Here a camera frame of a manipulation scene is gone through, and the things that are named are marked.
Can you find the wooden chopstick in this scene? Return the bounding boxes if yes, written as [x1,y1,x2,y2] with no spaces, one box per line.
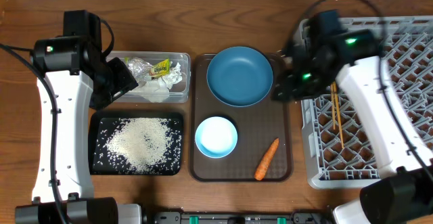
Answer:
[330,83,336,129]
[332,82,344,149]

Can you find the dark blue plate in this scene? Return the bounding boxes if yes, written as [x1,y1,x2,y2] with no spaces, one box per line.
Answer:
[206,46,273,107]

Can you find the orange carrot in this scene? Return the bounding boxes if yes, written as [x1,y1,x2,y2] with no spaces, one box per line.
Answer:
[254,138,279,181]

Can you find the light blue bowl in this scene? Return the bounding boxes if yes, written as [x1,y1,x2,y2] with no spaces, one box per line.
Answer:
[194,116,238,158]

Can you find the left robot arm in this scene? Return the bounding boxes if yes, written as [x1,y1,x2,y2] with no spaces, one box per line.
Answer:
[15,10,146,223]

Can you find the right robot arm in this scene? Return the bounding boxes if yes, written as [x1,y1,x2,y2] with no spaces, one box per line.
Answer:
[272,10,432,223]

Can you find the clear plastic waste bin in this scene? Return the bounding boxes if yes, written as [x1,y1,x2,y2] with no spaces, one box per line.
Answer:
[107,51,191,103]

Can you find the black waste tray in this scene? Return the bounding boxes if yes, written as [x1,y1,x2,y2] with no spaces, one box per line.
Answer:
[87,110,185,177]

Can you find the grey dishwasher rack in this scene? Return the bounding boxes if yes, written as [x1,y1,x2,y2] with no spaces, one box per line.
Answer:
[301,16,432,189]

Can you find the crumpled silver foil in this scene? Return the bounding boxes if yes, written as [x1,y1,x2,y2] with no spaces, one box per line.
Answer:
[124,57,152,84]

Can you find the crumpled white tissue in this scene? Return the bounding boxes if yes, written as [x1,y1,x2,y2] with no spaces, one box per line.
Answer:
[130,62,183,103]

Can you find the yellow snack wrapper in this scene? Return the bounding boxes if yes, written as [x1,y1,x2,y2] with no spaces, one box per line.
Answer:
[149,59,170,78]

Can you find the brown serving tray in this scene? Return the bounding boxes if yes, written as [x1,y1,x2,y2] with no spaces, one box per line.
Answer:
[189,54,293,182]

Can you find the pile of rice grains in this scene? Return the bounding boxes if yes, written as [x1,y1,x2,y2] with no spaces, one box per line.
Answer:
[97,117,182,174]

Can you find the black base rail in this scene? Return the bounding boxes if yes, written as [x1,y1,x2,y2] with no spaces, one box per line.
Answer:
[148,212,334,224]

